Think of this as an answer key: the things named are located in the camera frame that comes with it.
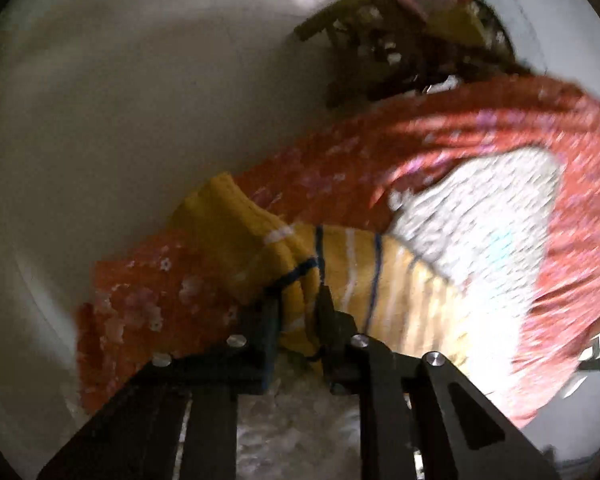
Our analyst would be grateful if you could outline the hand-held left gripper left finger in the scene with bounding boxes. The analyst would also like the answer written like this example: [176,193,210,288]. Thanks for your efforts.
[36,286,283,480]

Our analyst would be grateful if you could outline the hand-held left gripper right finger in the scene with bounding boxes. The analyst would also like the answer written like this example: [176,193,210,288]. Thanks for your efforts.
[314,285,561,480]

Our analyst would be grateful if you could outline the yellow striped small garment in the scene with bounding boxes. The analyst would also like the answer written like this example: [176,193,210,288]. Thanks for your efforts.
[169,172,473,373]

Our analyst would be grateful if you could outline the pile of mixed clothes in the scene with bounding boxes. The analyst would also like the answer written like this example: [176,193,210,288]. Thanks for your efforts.
[294,0,526,107]

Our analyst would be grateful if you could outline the white textured cloth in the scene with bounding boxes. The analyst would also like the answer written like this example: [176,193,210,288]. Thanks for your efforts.
[387,147,565,286]

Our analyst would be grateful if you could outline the orange floral cloth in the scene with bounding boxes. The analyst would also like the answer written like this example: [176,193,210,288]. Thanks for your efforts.
[75,76,600,428]

